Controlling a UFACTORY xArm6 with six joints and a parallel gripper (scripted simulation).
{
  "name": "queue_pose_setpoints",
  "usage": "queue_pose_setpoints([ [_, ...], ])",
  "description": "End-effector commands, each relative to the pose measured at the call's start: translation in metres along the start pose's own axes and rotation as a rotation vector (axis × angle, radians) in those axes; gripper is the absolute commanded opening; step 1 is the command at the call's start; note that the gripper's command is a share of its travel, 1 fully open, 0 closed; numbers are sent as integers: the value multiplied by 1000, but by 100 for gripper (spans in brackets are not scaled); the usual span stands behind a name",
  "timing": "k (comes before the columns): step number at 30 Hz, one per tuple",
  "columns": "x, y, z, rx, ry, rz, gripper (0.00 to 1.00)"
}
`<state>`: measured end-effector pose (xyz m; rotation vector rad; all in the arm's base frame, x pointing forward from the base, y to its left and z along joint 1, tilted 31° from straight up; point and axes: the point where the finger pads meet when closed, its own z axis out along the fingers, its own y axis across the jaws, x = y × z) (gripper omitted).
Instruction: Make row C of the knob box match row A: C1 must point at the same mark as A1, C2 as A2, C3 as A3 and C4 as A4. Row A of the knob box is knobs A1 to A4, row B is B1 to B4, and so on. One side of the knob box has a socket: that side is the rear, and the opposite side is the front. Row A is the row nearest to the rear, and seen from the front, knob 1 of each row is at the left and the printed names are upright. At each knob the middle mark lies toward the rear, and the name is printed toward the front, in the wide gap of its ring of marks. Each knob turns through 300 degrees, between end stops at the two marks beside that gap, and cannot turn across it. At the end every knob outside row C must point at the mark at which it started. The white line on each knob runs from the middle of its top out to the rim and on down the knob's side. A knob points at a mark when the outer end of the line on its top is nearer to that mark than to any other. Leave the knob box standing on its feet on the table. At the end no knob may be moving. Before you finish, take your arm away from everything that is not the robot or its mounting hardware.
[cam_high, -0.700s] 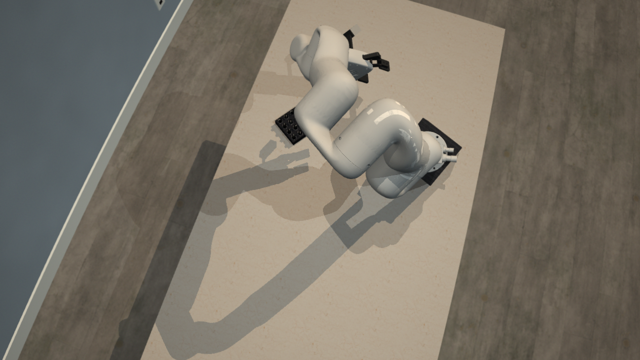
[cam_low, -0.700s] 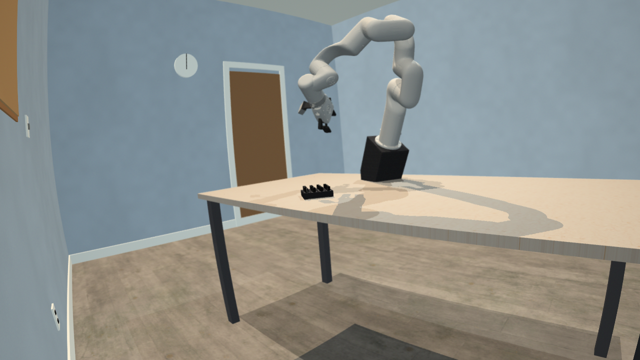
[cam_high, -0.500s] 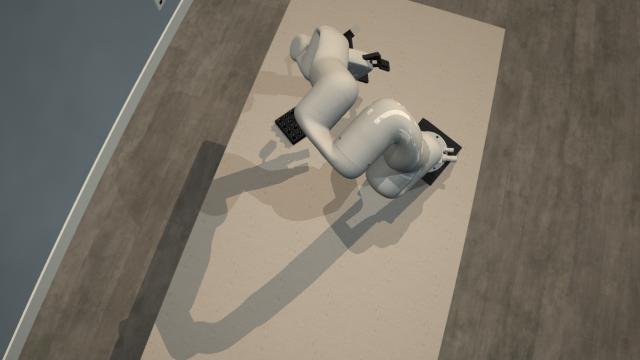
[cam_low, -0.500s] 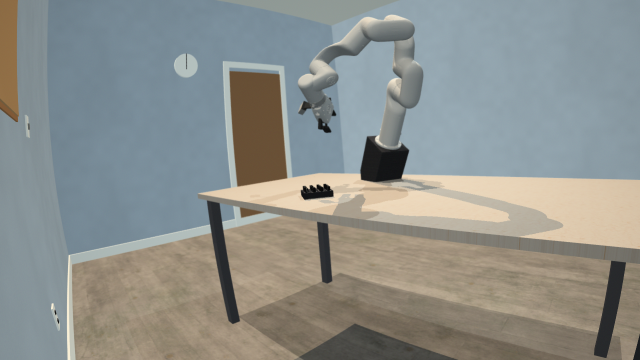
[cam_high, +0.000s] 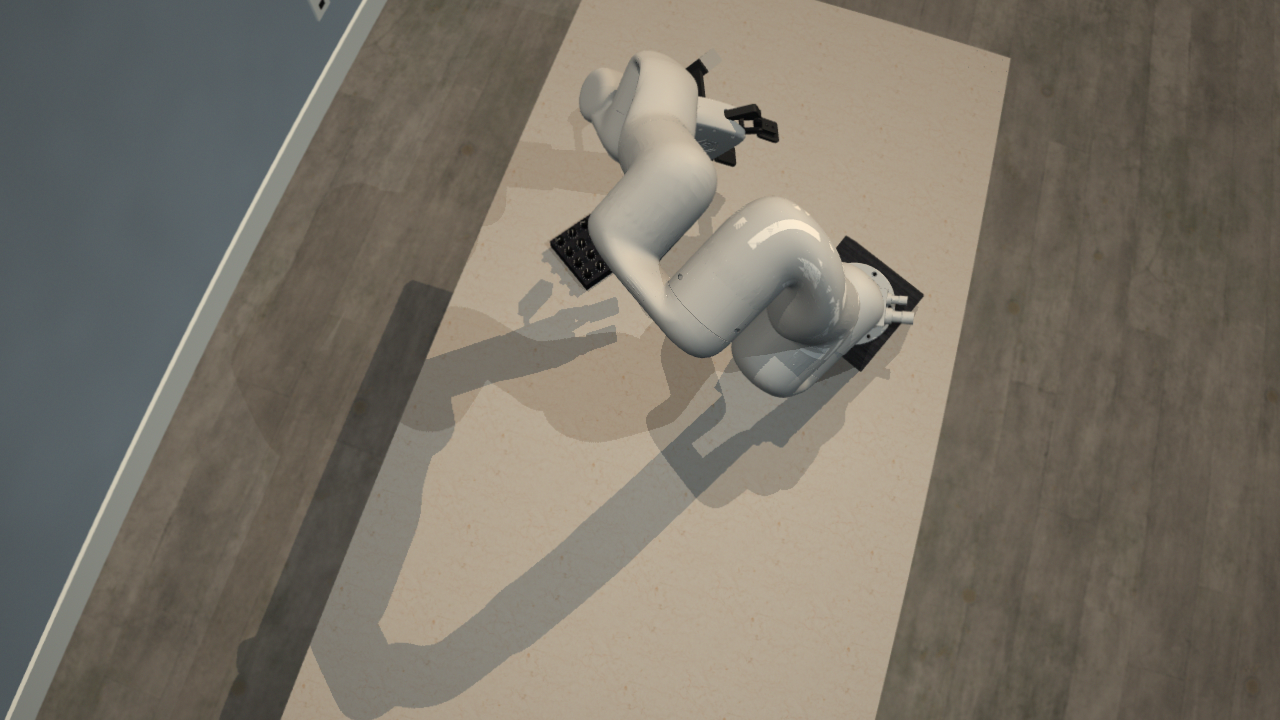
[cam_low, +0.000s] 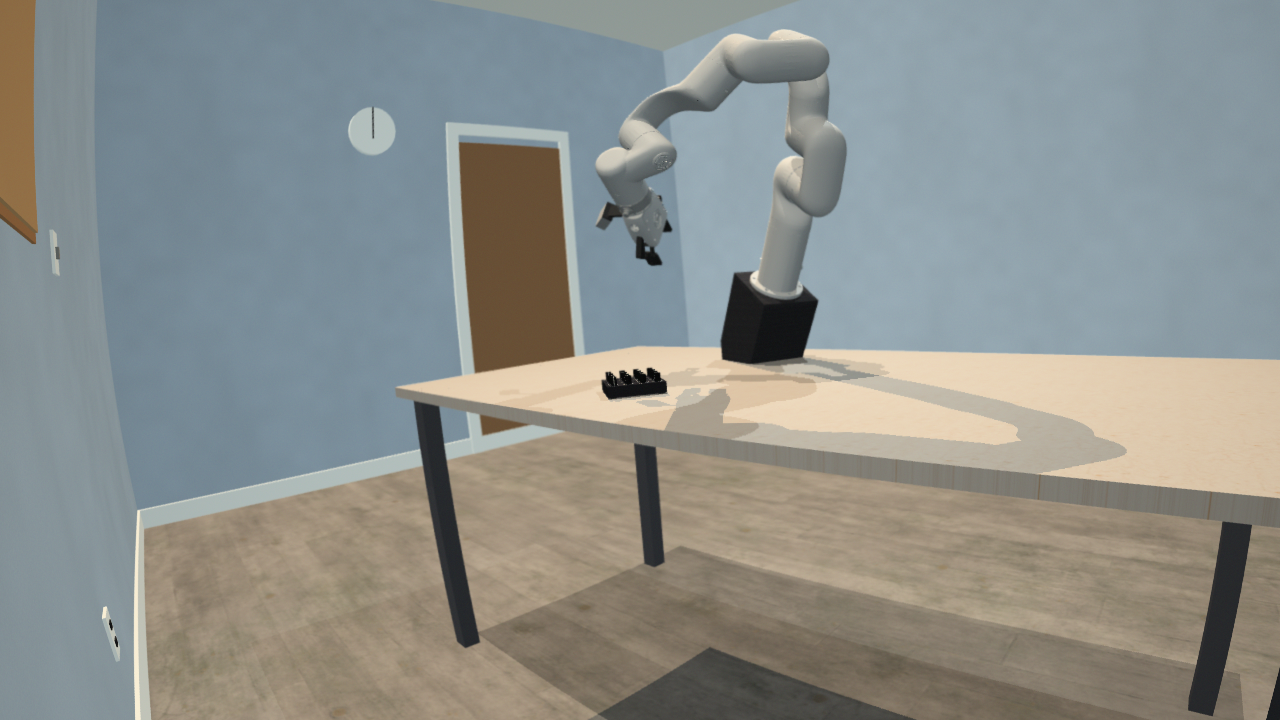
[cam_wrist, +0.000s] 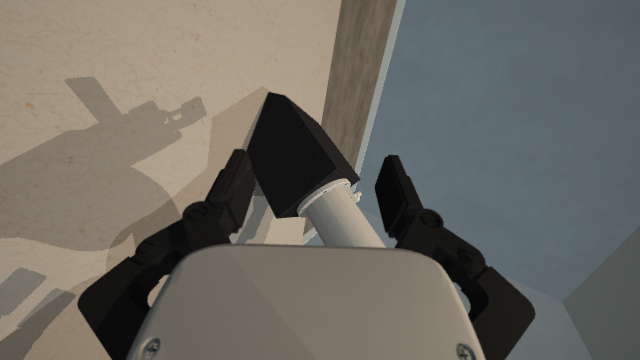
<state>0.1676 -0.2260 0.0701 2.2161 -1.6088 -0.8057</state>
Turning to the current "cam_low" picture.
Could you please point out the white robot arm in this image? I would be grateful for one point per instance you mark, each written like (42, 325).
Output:
(646, 152)

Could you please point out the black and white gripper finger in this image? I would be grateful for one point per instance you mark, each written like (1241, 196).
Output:
(667, 227)
(651, 257)

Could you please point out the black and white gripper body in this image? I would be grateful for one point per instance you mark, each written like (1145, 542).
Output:
(649, 223)

